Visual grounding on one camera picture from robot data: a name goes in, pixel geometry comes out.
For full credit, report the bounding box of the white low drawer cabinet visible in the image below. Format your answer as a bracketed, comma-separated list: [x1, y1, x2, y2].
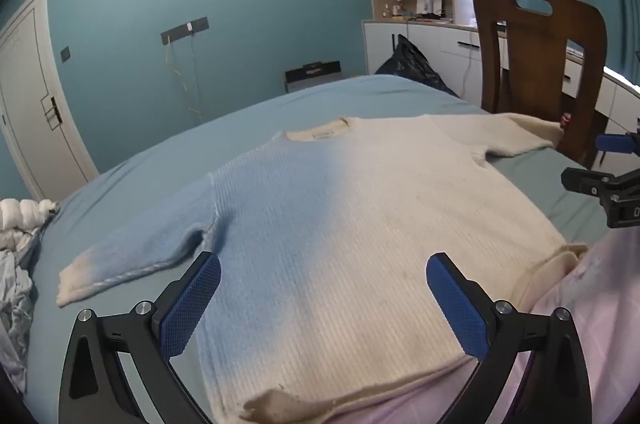
[362, 19, 640, 140]

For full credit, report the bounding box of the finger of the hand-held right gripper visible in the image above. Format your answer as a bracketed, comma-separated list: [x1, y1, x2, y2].
[595, 131, 640, 155]
[561, 167, 640, 201]

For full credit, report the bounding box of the yellow cable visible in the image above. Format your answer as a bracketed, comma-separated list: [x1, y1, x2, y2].
[165, 36, 203, 117]

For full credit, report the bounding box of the bed with light blue sheet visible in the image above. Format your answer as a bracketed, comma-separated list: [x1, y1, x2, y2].
[0, 74, 608, 424]

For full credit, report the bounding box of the grey crumpled cloth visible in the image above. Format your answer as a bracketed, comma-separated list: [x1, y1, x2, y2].
[0, 229, 46, 395]

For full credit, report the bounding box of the white door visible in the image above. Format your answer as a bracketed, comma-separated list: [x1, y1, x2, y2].
[0, 0, 101, 202]

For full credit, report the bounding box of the dark wall socket panel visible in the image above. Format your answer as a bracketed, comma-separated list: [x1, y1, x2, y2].
[161, 17, 211, 44]

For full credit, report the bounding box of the cream and blue knit sweater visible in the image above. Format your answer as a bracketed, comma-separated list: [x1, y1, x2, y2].
[56, 114, 591, 424]

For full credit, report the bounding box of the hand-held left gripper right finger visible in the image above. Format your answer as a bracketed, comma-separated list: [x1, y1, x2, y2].
[425, 252, 593, 424]

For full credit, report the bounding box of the white puffy cloth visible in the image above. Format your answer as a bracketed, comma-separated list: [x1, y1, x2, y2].
[0, 198, 61, 250]

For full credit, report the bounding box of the brown wooden chair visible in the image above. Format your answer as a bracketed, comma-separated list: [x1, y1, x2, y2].
[472, 0, 608, 170]

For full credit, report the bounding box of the black and white box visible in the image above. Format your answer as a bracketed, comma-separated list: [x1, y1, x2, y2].
[285, 60, 343, 93]

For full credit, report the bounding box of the black plastic bag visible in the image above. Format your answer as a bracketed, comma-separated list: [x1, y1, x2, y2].
[375, 35, 458, 97]

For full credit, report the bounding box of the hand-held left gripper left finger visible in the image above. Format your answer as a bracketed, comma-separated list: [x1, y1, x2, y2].
[58, 251, 222, 424]

